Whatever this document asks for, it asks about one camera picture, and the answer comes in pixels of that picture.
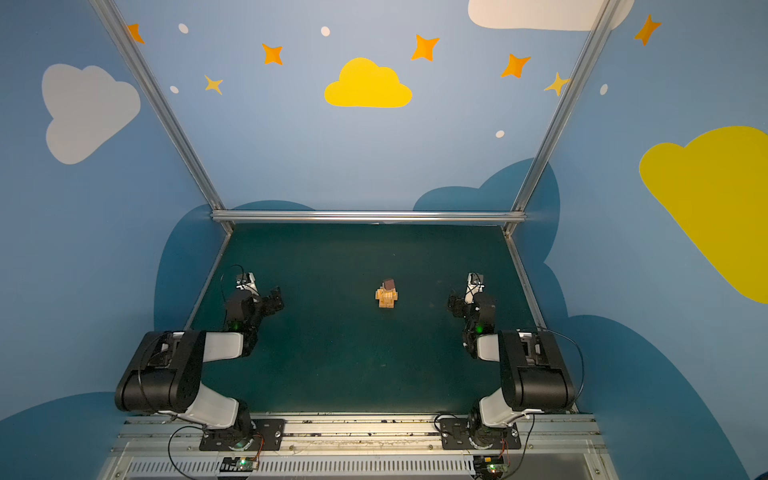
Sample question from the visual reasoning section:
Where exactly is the wide wood block front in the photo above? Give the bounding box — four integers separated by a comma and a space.
379, 290, 398, 302

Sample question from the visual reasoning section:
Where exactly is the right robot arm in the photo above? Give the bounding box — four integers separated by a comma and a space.
447, 292, 579, 449

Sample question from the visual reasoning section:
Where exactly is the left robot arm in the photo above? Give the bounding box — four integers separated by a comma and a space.
115, 286, 284, 451

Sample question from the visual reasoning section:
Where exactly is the rear horizontal aluminium bar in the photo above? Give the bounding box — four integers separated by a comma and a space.
211, 210, 526, 224

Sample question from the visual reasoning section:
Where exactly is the right controller board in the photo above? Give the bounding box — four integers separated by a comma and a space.
473, 456, 508, 480

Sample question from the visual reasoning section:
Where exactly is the controller board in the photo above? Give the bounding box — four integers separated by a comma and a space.
473, 456, 508, 480
219, 457, 259, 473

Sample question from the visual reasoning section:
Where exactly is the left controller board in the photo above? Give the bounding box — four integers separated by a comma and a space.
219, 457, 259, 473

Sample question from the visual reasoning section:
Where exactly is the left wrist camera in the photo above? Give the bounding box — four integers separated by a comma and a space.
236, 272, 259, 296

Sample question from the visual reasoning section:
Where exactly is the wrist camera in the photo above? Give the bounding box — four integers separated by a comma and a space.
464, 272, 484, 304
236, 272, 259, 296

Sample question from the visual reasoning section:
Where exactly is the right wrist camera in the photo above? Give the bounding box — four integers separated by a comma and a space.
464, 272, 484, 304

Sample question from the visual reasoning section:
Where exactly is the right diagonal aluminium post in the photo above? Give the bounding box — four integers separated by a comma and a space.
503, 0, 623, 240

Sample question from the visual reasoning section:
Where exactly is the diagonal aluminium post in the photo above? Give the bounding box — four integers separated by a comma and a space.
90, 0, 225, 213
503, 0, 623, 240

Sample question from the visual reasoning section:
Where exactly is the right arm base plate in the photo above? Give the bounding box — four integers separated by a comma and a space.
435, 417, 522, 450

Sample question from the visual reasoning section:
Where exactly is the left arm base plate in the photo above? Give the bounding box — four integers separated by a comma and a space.
199, 418, 285, 453

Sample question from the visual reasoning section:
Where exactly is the aluminium rail front frame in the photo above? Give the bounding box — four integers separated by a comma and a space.
99, 413, 618, 479

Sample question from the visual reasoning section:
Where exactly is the left diagonal aluminium post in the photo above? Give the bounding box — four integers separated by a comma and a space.
90, 0, 225, 213

